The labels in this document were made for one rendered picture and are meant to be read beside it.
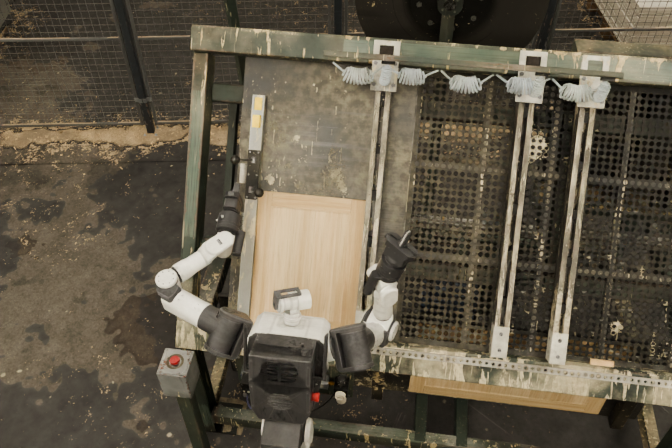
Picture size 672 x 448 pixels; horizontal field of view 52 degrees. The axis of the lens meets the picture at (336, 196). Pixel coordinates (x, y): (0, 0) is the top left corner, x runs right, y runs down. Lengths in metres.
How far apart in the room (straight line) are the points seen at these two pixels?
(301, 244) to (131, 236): 1.98
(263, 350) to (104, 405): 1.80
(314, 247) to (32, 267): 2.29
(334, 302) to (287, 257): 0.27
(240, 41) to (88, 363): 2.10
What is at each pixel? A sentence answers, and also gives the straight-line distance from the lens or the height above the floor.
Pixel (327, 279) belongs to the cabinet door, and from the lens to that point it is 2.80.
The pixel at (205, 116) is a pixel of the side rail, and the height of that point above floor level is 1.55.
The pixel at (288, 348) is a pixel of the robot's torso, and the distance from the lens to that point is 2.23.
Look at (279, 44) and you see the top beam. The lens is 2.70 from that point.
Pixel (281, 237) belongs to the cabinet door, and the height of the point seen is 1.19.
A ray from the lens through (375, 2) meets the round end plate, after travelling 3.00.
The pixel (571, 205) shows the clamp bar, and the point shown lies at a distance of 2.75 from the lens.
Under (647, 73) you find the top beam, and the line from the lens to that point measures 2.79.
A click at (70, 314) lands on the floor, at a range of 4.29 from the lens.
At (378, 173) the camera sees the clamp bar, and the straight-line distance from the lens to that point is 2.67.
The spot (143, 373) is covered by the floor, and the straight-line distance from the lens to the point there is 3.93.
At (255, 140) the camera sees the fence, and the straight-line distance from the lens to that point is 2.76.
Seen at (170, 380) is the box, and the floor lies 0.89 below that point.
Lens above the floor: 3.27
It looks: 45 degrees down
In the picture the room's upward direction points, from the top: straight up
